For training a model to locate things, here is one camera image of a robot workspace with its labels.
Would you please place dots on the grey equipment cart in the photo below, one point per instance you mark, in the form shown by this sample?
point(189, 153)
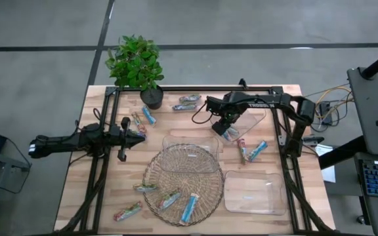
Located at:
point(366, 108)

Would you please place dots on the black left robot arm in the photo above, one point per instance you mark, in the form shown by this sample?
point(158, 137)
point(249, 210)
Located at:
point(61, 142)

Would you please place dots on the white paper sheet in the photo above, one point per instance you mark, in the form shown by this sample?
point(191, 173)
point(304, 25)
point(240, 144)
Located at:
point(328, 173)

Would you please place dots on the black power adapter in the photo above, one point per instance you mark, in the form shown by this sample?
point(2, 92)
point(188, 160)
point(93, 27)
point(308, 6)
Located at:
point(325, 113)

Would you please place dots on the red green granola bar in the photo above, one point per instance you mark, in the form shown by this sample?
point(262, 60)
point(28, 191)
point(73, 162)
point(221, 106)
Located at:
point(127, 211)
point(138, 123)
point(242, 149)

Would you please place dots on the clear plastic bin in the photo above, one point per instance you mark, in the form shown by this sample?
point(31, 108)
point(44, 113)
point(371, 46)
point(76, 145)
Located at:
point(176, 154)
point(251, 123)
point(254, 193)

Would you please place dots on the round woven placemat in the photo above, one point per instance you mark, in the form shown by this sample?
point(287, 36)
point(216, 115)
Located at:
point(195, 193)

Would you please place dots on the cart caster wheel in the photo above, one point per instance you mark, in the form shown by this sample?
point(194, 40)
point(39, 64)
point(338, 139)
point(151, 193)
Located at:
point(360, 219)

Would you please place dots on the black metal table frame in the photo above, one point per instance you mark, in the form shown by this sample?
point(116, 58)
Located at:
point(192, 88)

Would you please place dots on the green blue granola bar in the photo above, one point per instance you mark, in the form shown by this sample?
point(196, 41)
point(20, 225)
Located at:
point(144, 187)
point(168, 199)

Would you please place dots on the small black frame clamp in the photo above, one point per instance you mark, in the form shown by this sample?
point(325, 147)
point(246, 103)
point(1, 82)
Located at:
point(243, 84)

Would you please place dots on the green potted plant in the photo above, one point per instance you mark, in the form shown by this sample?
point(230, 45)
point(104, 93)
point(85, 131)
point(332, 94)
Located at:
point(134, 65)

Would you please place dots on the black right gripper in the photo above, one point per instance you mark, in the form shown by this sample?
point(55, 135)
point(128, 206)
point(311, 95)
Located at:
point(230, 106)

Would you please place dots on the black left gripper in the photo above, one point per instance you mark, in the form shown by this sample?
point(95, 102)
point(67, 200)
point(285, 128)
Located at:
point(113, 139)

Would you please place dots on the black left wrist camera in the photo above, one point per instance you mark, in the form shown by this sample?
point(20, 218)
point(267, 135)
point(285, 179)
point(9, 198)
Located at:
point(125, 124)

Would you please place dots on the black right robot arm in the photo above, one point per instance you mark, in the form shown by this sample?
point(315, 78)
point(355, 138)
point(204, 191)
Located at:
point(304, 108)

